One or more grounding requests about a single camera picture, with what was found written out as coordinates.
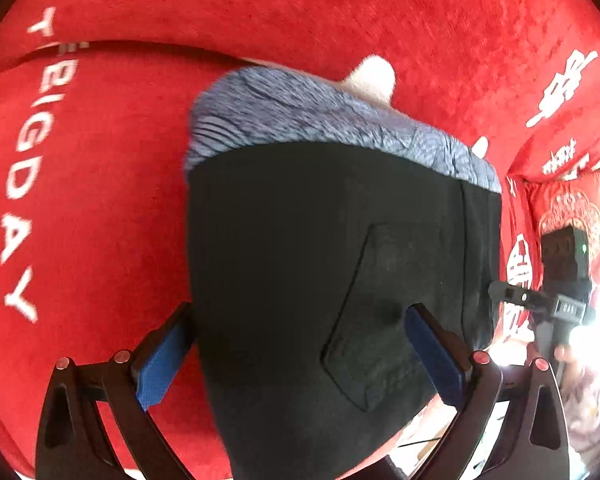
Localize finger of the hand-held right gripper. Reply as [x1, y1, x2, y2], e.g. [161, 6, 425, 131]
[487, 280, 548, 312]

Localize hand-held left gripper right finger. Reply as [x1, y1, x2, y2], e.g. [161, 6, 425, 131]
[404, 303, 574, 480]

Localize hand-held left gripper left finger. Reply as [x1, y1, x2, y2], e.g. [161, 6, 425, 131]
[35, 301, 201, 480]

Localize black pants with grey waistband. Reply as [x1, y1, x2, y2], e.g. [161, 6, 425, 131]
[182, 67, 504, 480]

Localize person's right hand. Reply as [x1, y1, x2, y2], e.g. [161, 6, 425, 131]
[553, 342, 583, 378]

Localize red patterned cushion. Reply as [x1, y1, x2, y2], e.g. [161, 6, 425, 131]
[524, 169, 600, 286]

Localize red printed blanket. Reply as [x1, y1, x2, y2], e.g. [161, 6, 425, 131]
[0, 0, 600, 480]

